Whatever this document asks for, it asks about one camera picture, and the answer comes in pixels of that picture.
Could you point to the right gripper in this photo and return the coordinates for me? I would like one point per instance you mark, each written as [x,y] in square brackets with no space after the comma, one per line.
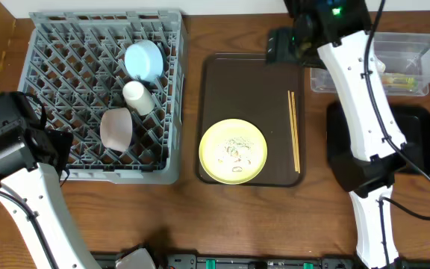
[269,39]

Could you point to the white tissue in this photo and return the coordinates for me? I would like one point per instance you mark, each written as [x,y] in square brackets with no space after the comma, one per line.
[380,66]

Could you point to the green yellow snack wrapper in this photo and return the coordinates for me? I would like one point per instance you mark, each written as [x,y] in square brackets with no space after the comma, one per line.
[400,81]

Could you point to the light blue bowl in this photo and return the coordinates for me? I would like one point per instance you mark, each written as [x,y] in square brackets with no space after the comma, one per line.
[144,61]

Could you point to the cream plastic cup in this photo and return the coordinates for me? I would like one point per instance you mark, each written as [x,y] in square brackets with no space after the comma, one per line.
[138,97]

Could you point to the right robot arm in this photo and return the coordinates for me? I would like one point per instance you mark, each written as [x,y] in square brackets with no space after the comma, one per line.
[338,36]

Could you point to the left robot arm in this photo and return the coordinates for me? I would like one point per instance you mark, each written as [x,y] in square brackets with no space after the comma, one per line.
[32,162]

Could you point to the left wooden chopstick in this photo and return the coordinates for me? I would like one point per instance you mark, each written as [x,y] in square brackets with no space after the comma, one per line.
[291,127]

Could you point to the wooden chopstick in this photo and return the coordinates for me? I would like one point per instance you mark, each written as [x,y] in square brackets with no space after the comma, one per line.
[296,136]
[291,127]

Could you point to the right wooden chopstick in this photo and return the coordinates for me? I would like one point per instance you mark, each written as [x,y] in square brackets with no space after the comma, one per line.
[296,136]

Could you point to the dark brown serving tray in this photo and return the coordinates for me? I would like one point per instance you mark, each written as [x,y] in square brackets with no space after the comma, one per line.
[246,87]

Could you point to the clear plastic bin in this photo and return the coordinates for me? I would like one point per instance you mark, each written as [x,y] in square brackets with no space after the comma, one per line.
[405,53]

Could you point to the yellow plate with food scraps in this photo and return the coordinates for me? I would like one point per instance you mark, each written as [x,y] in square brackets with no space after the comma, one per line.
[233,151]

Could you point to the black tray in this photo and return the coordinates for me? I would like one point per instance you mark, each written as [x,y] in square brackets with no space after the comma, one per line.
[413,121]

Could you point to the grey plastic dish rack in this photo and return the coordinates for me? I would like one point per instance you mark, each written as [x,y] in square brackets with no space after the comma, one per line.
[75,68]

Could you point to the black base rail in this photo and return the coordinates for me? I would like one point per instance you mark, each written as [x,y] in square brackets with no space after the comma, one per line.
[191,261]

